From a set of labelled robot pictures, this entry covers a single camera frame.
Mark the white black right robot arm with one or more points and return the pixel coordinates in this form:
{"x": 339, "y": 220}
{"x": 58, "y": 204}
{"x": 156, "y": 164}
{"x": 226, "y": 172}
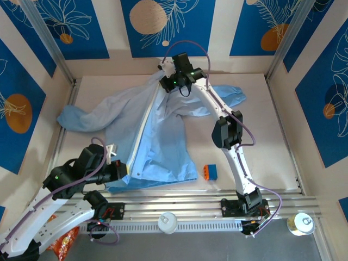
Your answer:
{"x": 240, "y": 168}

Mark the light blue zip jacket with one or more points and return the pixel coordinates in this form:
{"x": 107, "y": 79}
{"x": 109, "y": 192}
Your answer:
{"x": 163, "y": 141}

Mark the small control circuit board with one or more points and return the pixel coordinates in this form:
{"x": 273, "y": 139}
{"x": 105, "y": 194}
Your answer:
{"x": 98, "y": 225}
{"x": 254, "y": 227}

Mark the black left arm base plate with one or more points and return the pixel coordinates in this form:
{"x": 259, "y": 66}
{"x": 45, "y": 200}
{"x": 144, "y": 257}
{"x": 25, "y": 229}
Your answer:
{"x": 117, "y": 210}

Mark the aluminium frame post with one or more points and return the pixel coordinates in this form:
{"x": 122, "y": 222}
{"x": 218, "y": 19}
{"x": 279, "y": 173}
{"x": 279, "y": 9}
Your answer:
{"x": 324, "y": 239}
{"x": 292, "y": 40}
{"x": 51, "y": 46}

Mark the orange red snack bag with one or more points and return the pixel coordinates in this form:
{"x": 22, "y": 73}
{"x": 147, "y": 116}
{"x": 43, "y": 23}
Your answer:
{"x": 66, "y": 243}

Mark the aluminium table side rail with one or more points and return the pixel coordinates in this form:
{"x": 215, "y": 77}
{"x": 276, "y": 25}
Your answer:
{"x": 62, "y": 133}
{"x": 278, "y": 108}

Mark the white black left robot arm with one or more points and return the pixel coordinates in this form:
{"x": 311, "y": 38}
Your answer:
{"x": 35, "y": 217}

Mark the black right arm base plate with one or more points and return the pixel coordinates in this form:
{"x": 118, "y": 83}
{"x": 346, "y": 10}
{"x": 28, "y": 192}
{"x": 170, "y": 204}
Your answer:
{"x": 228, "y": 208}

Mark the blue orange toy block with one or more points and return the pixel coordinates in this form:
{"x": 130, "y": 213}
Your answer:
{"x": 210, "y": 171}

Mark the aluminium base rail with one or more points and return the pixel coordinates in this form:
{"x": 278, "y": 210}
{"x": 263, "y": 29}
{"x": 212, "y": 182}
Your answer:
{"x": 176, "y": 201}

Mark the blue floral wall panel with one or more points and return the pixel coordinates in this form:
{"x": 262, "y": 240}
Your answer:
{"x": 244, "y": 27}
{"x": 141, "y": 40}
{"x": 16, "y": 152}
{"x": 312, "y": 122}
{"x": 89, "y": 40}

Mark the yellow drink can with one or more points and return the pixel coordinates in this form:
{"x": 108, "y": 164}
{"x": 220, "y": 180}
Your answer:
{"x": 301, "y": 223}

